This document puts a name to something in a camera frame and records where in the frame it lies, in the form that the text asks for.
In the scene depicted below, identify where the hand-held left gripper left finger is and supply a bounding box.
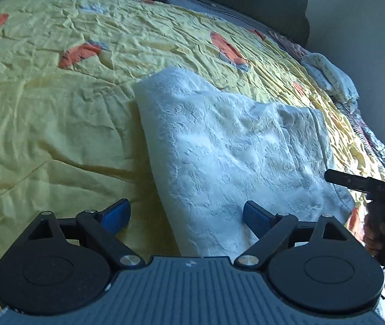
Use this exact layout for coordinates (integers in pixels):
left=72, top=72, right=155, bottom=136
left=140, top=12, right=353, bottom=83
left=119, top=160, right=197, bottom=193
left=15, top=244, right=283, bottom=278
left=23, top=198, right=146, bottom=269

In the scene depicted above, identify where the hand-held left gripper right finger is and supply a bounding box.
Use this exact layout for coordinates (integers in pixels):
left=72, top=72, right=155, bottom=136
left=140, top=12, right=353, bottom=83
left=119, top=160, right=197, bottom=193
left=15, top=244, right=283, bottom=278
left=233, top=200, right=353, bottom=271

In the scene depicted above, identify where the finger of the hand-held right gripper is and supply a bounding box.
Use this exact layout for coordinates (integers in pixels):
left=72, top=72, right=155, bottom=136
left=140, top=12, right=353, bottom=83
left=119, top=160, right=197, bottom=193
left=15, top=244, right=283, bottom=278
left=324, top=169, right=373, bottom=192

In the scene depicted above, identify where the white textured towel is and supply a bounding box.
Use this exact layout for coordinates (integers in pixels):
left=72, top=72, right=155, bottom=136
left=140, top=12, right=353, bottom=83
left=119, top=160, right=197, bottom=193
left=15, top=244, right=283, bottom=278
left=132, top=67, right=356, bottom=258

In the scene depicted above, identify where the zebra striped cloth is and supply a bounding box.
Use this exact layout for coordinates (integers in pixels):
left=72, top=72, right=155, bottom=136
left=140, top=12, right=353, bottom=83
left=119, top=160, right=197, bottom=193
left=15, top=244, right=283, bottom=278
left=346, top=103, right=385, bottom=178

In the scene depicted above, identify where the folded white printed quilt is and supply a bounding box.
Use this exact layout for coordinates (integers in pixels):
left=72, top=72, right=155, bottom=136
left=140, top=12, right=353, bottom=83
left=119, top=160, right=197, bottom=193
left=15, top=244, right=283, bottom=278
left=301, top=52, right=359, bottom=105

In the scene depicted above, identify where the yellow printed quilt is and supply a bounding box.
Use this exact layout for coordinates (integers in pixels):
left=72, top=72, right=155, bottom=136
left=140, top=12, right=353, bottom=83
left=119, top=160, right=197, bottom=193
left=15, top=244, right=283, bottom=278
left=0, top=0, right=385, bottom=315

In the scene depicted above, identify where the pink patterned cloth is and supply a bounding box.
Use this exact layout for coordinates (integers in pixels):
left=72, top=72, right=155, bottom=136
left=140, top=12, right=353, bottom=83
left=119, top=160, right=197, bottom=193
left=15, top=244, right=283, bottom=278
left=269, top=30, right=311, bottom=59

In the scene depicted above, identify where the grey-blue pillow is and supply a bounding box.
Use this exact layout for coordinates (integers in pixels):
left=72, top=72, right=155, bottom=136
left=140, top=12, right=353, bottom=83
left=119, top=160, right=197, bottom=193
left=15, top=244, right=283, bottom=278
left=150, top=0, right=272, bottom=29

